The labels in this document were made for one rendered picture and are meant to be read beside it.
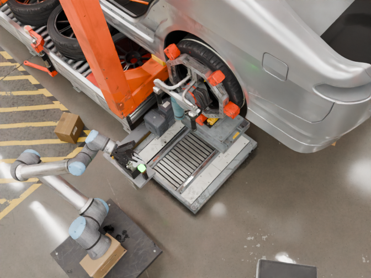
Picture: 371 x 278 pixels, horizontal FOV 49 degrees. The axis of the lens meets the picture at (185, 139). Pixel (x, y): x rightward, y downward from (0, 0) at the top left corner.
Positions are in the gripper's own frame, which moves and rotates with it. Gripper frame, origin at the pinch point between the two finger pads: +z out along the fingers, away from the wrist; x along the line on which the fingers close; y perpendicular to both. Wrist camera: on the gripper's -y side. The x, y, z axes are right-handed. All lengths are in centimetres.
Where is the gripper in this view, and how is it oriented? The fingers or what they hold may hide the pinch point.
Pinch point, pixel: (143, 161)
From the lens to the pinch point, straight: 254.6
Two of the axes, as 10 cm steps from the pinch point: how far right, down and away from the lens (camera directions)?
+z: 8.5, 4.9, 2.0
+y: -5.2, 7.2, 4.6
